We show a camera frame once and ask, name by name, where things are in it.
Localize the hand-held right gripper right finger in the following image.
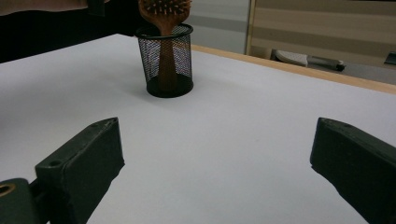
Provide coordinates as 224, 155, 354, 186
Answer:
309, 117, 396, 224

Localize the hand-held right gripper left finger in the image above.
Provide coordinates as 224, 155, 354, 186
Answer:
35, 117, 126, 224

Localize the black mesh cup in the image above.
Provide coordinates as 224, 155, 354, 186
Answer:
135, 23, 194, 99

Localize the wooden paddle hairbrush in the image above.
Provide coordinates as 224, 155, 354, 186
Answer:
138, 0, 192, 91

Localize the dark curtain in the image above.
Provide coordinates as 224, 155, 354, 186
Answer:
0, 0, 151, 64

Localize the wooden table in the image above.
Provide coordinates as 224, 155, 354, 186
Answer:
190, 44, 396, 95

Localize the grey chair base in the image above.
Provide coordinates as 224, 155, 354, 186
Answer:
273, 49, 347, 73

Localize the white cabinet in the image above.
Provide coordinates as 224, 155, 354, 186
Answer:
186, 0, 252, 55

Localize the light wooden desk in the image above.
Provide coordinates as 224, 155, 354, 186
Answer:
245, 0, 396, 68

